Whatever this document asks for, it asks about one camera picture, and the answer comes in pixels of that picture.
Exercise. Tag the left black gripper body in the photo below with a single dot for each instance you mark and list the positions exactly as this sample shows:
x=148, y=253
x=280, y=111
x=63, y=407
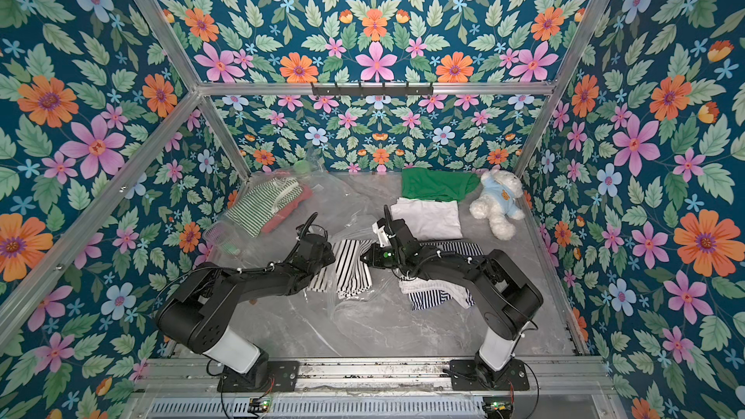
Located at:
x=326, y=259

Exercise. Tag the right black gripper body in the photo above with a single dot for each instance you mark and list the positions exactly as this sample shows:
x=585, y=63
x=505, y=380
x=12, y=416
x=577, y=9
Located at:
x=393, y=239

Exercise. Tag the blue white striped garment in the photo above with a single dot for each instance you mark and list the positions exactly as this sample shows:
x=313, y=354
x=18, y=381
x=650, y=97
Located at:
x=425, y=294

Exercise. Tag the clear plastic vacuum bag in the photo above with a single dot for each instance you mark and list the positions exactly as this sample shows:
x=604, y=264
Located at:
x=348, y=205

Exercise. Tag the green t-shirt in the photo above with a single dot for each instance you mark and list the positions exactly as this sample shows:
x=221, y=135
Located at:
x=441, y=186

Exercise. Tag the black white striped garment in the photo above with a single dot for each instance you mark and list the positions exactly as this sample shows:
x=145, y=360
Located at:
x=348, y=276

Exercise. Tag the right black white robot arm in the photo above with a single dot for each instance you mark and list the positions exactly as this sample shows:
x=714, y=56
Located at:
x=505, y=297

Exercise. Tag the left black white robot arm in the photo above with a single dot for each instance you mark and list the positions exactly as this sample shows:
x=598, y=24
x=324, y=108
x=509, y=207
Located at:
x=199, y=312

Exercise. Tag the red garment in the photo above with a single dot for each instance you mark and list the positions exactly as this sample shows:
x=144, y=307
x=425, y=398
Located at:
x=286, y=195

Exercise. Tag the green white striped garment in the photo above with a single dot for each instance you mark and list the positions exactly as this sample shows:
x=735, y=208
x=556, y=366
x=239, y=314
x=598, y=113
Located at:
x=263, y=202

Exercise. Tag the white teddy bear blue shirt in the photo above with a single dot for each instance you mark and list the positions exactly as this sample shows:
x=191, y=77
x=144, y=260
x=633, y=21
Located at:
x=497, y=203

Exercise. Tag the aluminium front rail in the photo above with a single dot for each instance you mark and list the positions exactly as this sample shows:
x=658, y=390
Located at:
x=549, y=375

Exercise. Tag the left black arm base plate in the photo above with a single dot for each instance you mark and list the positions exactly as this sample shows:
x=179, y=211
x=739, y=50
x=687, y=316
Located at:
x=265, y=376

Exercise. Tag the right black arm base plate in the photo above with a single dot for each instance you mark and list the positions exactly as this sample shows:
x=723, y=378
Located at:
x=473, y=375

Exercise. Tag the white slotted cable duct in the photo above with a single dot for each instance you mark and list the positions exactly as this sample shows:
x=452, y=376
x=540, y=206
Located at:
x=319, y=407

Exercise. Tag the black wall hook rail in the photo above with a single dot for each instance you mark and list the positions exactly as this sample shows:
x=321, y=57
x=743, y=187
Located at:
x=361, y=90

